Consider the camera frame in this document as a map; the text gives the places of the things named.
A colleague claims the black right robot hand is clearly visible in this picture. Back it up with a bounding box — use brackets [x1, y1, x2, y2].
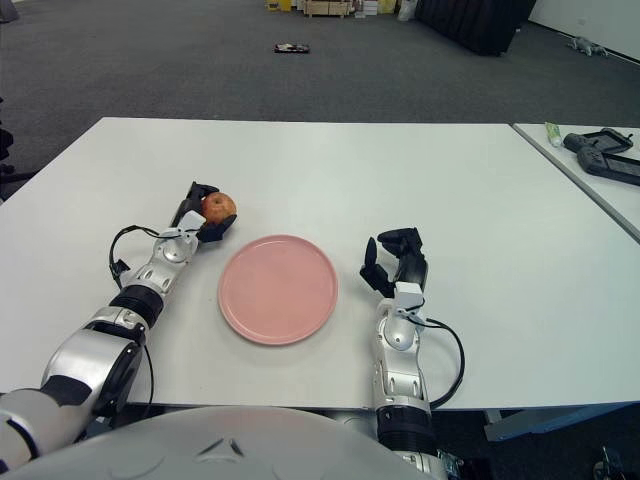
[358, 227, 430, 301]

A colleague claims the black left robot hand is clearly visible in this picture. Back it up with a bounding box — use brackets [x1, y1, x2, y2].
[169, 180, 239, 245]

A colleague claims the red yellow apple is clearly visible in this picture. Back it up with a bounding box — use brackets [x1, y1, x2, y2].
[201, 192, 237, 225]

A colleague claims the pink round plate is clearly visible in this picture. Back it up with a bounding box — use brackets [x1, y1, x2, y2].
[218, 234, 340, 347]

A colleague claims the blue grey table foot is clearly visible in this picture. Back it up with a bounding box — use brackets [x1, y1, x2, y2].
[482, 403, 640, 444]

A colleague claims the white side table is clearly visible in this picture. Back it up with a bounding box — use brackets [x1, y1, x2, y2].
[512, 122, 640, 246]

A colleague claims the grey robot torso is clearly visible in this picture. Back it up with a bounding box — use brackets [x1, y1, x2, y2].
[0, 404, 441, 480]

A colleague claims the large black handheld controller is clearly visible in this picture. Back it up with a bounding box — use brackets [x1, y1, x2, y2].
[576, 147, 640, 188]

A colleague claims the black handheld controller with antenna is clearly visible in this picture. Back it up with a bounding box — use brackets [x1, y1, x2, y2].
[562, 128, 635, 155]

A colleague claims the black office chair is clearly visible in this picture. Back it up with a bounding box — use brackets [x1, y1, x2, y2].
[0, 97, 31, 201]

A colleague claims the black cabinet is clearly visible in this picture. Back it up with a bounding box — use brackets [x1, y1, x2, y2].
[414, 0, 538, 57]

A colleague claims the wooden crate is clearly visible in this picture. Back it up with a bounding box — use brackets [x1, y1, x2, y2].
[302, 0, 351, 19]

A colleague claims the black caster wheel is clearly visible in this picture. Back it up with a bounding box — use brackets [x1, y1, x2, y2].
[592, 446, 621, 480]

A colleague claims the grey robot dog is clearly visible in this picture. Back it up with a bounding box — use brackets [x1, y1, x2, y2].
[566, 35, 608, 57]

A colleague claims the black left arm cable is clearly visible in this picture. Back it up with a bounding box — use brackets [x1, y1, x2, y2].
[108, 224, 174, 291]

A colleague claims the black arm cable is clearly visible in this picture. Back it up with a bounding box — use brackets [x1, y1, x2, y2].
[412, 312, 466, 409]
[108, 224, 174, 291]

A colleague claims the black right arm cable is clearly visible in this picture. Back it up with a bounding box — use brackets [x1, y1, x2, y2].
[412, 312, 466, 409]

